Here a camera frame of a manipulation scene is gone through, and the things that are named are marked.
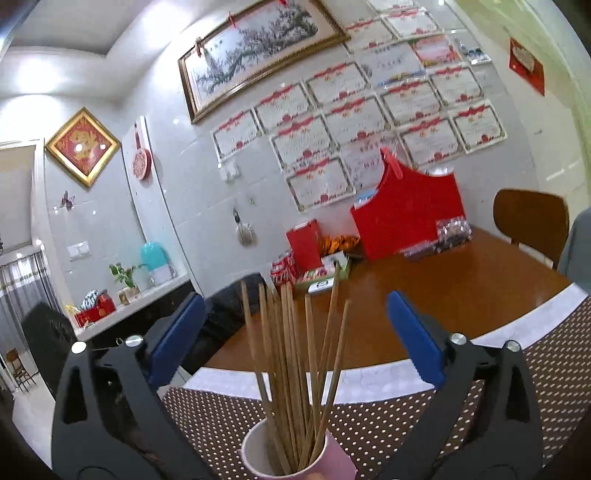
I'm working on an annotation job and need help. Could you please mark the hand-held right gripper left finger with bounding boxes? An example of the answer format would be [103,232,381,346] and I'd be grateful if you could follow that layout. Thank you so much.
[51,292,218,480]

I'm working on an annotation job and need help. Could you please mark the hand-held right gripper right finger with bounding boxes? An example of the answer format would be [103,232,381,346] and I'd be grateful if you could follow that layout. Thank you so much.
[374,291,544,480]

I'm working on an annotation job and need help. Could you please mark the bundle of wooden chopsticks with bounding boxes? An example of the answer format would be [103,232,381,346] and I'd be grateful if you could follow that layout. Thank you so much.
[240,264,352,476]

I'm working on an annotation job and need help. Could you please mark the pink paper cup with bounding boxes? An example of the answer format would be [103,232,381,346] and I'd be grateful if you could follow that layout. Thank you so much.
[241,418,358,480]

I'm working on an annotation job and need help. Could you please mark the black white-topped sideboard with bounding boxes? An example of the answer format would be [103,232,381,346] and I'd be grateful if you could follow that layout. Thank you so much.
[69,272,197,352]

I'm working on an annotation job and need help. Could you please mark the black jacket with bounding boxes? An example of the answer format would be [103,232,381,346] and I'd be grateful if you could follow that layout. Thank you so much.
[178,272,280,374]

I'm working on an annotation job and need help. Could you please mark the small potted plant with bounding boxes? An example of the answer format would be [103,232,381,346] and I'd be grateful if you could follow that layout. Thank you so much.
[109,262,148,305]

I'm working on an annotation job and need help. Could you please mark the red tin box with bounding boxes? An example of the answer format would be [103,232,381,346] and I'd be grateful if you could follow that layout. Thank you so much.
[74,290,116,328]

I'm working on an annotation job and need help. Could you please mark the brown polka dot placemat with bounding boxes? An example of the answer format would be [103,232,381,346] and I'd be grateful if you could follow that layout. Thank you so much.
[159,281,591,480]

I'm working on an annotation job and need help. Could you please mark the clear packaged snacks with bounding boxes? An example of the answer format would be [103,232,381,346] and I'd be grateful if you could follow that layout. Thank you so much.
[402,218,472,259]

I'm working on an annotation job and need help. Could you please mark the green tray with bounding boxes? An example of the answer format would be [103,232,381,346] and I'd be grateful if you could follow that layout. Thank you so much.
[295,251,352,291]

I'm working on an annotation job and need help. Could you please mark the orange snack bags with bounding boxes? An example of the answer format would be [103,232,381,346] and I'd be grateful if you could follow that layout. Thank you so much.
[321,233,361,254]

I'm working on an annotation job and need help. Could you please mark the large red gift bag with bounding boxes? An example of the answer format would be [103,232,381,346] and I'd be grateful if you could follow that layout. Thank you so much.
[349,148,467,261]

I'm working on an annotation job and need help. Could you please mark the hanging grey brush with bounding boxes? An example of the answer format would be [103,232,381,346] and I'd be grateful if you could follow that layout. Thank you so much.
[232,208,257,247]

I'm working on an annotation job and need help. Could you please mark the red cylindrical tin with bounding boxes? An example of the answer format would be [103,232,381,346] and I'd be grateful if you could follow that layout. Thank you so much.
[285,219,323,274]

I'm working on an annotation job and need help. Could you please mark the grey curtain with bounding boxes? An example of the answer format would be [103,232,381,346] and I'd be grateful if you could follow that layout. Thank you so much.
[0,251,63,352]

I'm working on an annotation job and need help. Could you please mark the small wooden chair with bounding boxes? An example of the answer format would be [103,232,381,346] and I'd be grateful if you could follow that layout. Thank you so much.
[6,348,31,393]

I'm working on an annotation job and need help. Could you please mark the red round hanging ornament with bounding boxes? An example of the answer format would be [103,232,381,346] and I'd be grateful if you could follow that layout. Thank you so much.
[131,122,153,182]

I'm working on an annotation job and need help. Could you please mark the grey garment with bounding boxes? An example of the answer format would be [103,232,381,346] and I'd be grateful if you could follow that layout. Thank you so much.
[556,215,591,296]

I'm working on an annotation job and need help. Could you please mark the gold diamond framed picture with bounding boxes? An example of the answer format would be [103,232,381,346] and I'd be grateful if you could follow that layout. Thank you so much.
[45,107,122,189]

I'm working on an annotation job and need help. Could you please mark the small photo print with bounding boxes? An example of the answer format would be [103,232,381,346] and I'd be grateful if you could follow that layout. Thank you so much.
[462,44,491,65]

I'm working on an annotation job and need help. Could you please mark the framed tree painting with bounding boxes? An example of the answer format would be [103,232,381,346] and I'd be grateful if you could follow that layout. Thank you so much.
[178,0,352,125]

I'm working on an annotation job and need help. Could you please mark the wall of red-trimmed certificates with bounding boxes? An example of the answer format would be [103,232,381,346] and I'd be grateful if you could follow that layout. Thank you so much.
[211,0,509,213]

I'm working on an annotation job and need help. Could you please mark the red heart wall poster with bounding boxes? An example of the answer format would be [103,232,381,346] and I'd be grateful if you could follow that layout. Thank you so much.
[509,38,546,97]

